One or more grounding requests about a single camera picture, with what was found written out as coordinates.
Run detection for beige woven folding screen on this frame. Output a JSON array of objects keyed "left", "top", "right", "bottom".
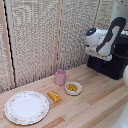
[{"left": 0, "top": 0, "right": 128, "bottom": 94}]

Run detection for pink cup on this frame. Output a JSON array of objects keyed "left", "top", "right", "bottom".
[{"left": 54, "top": 68, "right": 67, "bottom": 87}]

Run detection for white rounded object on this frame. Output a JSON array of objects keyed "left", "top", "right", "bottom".
[{"left": 114, "top": 103, "right": 128, "bottom": 128}]

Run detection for white floral rim plate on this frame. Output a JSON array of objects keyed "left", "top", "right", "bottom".
[{"left": 3, "top": 90, "right": 50, "bottom": 126}]

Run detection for black air fryer body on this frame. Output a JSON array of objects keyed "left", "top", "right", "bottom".
[{"left": 87, "top": 29, "right": 128, "bottom": 81}]

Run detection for yellow food bar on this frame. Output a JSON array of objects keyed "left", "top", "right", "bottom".
[{"left": 46, "top": 90, "right": 63, "bottom": 104}]

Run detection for small white bowl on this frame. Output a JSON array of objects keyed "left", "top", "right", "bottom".
[{"left": 64, "top": 81, "right": 83, "bottom": 97}]

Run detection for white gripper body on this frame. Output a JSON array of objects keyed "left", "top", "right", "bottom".
[{"left": 84, "top": 45, "right": 113, "bottom": 62}]

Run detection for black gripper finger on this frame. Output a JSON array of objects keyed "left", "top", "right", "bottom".
[{"left": 101, "top": 59, "right": 108, "bottom": 66}]

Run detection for yellow food pieces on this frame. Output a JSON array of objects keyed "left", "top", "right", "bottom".
[{"left": 67, "top": 83, "right": 79, "bottom": 93}]

